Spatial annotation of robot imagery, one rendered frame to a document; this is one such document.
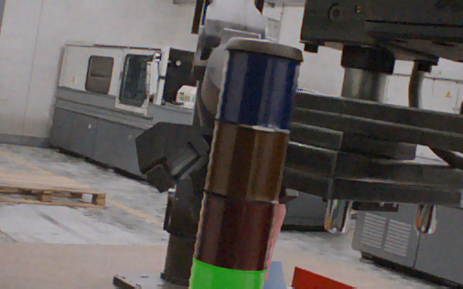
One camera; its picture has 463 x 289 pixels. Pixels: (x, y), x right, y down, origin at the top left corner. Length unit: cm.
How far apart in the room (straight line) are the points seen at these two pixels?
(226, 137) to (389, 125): 25
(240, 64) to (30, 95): 1182
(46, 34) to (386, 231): 714
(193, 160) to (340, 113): 17
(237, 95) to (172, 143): 36
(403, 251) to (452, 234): 50
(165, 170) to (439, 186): 25
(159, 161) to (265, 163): 36
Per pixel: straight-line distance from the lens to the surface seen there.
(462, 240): 611
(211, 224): 39
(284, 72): 38
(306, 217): 786
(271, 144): 38
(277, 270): 80
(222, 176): 38
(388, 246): 658
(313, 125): 65
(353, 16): 64
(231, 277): 39
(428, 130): 58
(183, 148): 75
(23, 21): 1209
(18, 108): 1214
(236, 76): 38
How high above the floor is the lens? 117
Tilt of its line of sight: 3 degrees down
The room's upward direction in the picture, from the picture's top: 9 degrees clockwise
